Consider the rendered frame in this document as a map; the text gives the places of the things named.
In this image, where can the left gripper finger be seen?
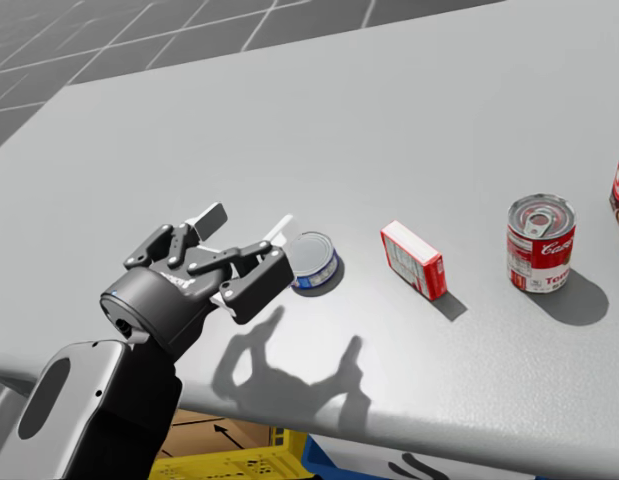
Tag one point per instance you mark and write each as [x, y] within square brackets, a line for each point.
[169, 245]
[259, 285]

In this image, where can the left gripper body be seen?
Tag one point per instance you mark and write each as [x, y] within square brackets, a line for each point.
[159, 305]

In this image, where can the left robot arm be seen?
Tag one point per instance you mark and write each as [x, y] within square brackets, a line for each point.
[89, 415]

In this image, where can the blue flat can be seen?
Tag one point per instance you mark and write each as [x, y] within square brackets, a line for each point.
[314, 260]

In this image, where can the red and white can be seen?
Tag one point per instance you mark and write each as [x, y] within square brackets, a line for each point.
[541, 250]

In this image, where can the brown box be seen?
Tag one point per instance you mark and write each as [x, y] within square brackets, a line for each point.
[214, 432]

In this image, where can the small red and white carton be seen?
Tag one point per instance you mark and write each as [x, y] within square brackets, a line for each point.
[414, 260]

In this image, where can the yellow box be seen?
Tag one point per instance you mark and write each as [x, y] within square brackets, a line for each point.
[239, 465]

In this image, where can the blue box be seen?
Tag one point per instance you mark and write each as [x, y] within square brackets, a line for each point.
[334, 457]

